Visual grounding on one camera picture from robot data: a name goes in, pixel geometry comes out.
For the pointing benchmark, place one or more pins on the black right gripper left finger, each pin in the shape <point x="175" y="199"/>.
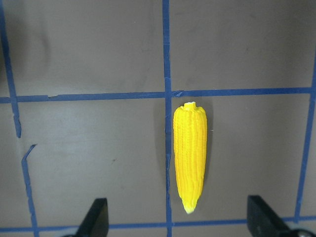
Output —
<point x="96" y="221"/>

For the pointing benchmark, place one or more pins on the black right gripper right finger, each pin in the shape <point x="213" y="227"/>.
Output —
<point x="262" y="221"/>

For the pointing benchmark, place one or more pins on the yellow toy corn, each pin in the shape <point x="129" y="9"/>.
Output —
<point x="190" y="148"/>

